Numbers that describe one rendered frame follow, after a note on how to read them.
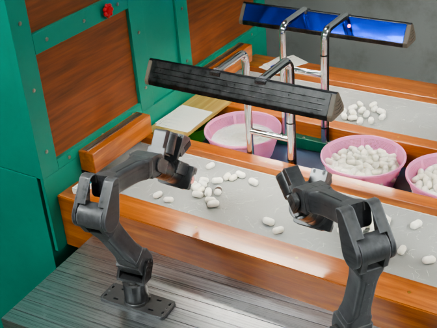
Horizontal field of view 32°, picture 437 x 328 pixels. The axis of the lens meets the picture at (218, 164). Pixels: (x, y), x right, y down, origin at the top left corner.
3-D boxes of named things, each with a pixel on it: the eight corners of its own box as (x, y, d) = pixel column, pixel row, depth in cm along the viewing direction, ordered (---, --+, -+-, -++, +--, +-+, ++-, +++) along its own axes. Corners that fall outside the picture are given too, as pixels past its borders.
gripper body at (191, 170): (167, 160, 216) (153, 154, 209) (198, 168, 211) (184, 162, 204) (160, 182, 215) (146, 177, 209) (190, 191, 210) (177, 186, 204)
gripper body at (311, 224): (302, 198, 195) (291, 192, 188) (339, 207, 190) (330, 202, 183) (294, 222, 194) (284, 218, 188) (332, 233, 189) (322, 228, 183)
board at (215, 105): (181, 142, 260) (181, 138, 259) (145, 133, 267) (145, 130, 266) (231, 102, 283) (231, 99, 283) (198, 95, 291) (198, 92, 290)
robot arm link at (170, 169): (161, 155, 209) (147, 149, 203) (179, 157, 207) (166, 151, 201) (156, 179, 209) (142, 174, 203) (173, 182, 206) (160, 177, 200)
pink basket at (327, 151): (406, 205, 234) (407, 177, 229) (317, 201, 239) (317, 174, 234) (404, 161, 256) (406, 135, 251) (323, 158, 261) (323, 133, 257)
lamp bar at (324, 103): (331, 123, 204) (331, 98, 201) (144, 84, 235) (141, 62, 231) (344, 110, 210) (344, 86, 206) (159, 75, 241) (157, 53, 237)
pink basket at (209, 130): (291, 164, 259) (290, 140, 254) (212, 176, 256) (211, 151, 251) (272, 129, 282) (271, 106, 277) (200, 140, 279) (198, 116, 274)
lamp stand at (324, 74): (329, 155, 263) (329, 30, 241) (277, 143, 273) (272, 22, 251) (352, 131, 277) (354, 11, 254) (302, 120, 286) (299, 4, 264)
